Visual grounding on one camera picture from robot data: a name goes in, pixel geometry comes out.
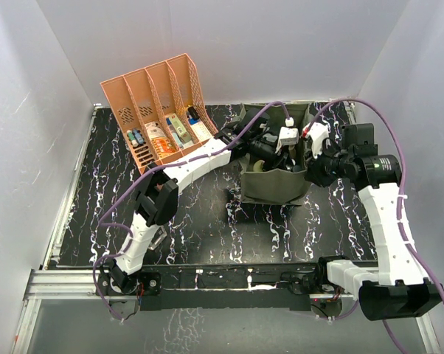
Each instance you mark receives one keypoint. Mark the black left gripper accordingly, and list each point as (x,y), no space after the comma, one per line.
(276,160)

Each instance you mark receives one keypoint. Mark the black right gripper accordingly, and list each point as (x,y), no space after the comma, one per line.
(313,172)

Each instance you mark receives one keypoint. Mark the yellow round pump bottle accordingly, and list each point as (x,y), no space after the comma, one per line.
(259,166)

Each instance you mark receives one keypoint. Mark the green canvas bag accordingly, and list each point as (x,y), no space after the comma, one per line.
(283,182)

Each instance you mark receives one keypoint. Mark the clear twin bottle pack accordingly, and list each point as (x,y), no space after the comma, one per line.
(158,238)

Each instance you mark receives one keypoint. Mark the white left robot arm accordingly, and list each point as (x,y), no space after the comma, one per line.
(158,188)

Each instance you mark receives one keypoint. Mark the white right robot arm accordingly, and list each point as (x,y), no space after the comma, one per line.
(399,288)

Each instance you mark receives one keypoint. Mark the white blue box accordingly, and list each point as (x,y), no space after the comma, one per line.
(200,130)

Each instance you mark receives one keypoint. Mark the green white small box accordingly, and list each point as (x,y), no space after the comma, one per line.
(179,132)

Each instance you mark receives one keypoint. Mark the orange white snack packet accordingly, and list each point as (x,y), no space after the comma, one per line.
(160,142)

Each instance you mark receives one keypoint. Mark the orange plastic file organizer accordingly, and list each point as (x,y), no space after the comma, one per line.
(151,93)

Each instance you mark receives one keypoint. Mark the small vials set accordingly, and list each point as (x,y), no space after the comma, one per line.
(135,138)

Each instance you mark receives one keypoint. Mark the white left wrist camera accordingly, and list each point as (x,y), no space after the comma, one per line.
(288,135)

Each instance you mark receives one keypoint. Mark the black front mounting rail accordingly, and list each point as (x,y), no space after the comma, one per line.
(291,286)

